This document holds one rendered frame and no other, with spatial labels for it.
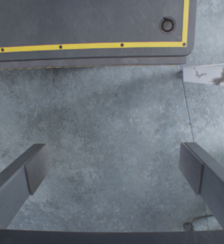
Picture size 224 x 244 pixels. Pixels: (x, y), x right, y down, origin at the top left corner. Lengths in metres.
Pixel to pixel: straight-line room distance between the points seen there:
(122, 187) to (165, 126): 0.39
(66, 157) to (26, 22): 0.63
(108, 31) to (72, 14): 0.10
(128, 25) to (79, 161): 0.67
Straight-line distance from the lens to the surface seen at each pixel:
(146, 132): 0.86
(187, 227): 1.18
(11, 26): 0.57
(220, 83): 0.53
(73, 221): 1.17
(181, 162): 0.17
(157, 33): 0.50
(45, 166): 0.17
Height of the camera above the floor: 0.80
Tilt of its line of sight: 75 degrees down
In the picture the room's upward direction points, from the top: 175 degrees counter-clockwise
